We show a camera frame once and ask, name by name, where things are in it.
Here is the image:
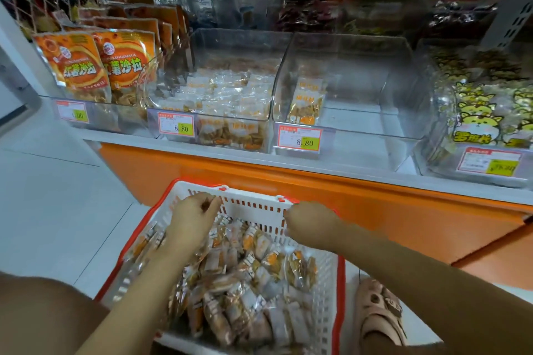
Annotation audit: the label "person's right hand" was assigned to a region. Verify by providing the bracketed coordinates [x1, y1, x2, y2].
[285, 201, 343, 252]

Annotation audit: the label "person's left hand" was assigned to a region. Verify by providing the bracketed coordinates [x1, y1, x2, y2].
[162, 192, 224, 264]

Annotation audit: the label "white red-rimmed shopping basket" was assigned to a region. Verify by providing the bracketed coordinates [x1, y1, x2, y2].
[93, 178, 346, 355]

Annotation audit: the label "pile of small brown snacks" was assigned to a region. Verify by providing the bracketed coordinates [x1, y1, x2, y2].
[125, 213, 321, 352]

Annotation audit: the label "stack of orange packets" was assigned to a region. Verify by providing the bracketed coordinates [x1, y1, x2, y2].
[32, 3, 188, 106]

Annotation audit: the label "person's right forearm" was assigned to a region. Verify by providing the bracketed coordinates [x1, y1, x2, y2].
[320, 217, 533, 355]

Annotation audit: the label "person's left forearm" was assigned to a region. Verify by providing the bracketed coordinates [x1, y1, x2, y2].
[75, 246, 197, 355]

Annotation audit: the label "orange shelf base panel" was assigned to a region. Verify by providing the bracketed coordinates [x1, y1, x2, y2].
[98, 143, 533, 289]

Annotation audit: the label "yellow hamster snack packets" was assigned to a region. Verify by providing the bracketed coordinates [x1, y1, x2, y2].
[429, 47, 533, 152]

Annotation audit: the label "white yellow price tag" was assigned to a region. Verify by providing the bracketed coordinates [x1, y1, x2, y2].
[157, 111, 197, 138]
[55, 99, 91, 125]
[456, 145, 524, 179]
[276, 123, 324, 154]

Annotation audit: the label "pink clog sandal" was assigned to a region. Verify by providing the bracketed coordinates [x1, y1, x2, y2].
[356, 277, 409, 347]

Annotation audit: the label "clear plastic bin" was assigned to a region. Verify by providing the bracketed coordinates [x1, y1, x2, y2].
[33, 5, 193, 137]
[145, 28, 294, 154]
[412, 38, 533, 189]
[270, 32, 434, 173]

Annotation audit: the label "white wire mesh panel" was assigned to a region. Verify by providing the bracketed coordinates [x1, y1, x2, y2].
[0, 0, 109, 39]

